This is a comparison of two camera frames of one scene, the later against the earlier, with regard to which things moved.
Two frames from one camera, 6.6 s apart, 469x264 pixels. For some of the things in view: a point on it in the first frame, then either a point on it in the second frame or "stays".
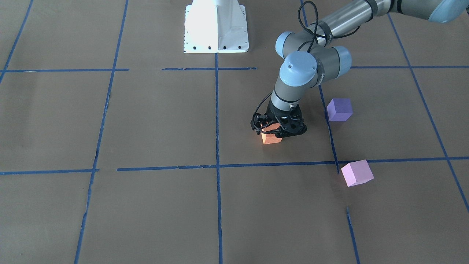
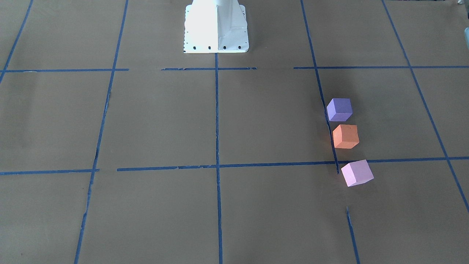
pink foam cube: [357, 172] stays
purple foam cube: [339, 109] stays
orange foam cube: [270, 138] -> [346, 136]
